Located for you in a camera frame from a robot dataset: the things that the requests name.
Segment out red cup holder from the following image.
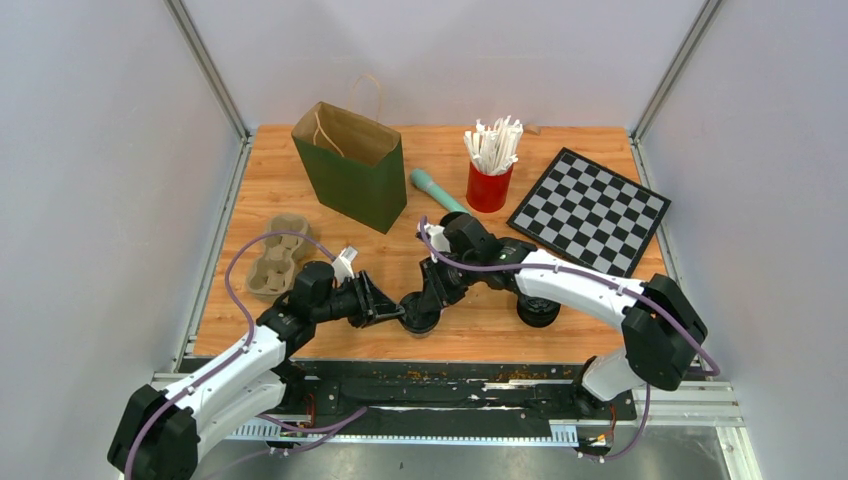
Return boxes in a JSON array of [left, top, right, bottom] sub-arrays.
[[466, 162, 513, 213]]

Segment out black white chessboard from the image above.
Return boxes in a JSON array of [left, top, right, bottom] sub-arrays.
[[507, 148, 671, 277]]

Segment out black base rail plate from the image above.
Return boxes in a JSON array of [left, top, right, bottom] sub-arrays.
[[267, 359, 637, 440]]

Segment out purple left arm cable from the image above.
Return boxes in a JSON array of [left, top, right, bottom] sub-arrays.
[[123, 230, 339, 480]]

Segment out white wrapped straws bundle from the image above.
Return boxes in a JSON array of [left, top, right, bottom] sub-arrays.
[[463, 116, 524, 176]]

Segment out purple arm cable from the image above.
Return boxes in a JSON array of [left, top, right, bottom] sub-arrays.
[[417, 215, 721, 379], [123, 230, 339, 480]]

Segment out grey cardboard cup carrier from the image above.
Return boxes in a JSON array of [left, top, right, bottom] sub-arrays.
[[246, 213, 315, 303]]

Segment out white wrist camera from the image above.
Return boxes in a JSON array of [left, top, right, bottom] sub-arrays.
[[422, 223, 452, 258], [331, 245, 358, 285]]

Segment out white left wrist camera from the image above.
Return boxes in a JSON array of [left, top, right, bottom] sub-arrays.
[[331, 245, 358, 285]]

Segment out teal handheld massager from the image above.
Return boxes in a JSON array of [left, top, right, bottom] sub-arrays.
[[409, 168, 470, 214]]

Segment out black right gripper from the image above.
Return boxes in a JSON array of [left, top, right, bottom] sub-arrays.
[[420, 250, 482, 313]]

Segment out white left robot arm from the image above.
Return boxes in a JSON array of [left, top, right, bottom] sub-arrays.
[[107, 261, 405, 479]]

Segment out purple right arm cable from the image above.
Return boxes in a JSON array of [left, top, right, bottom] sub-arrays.
[[417, 215, 721, 379]]

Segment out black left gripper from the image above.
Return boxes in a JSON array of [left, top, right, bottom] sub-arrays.
[[313, 270, 405, 329]]

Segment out green paper bag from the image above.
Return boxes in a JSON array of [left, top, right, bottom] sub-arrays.
[[291, 74, 407, 234]]

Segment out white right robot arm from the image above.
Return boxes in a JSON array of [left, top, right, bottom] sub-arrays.
[[421, 233, 720, 418]]

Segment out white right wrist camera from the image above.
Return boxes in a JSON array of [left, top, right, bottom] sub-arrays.
[[422, 223, 452, 258]]

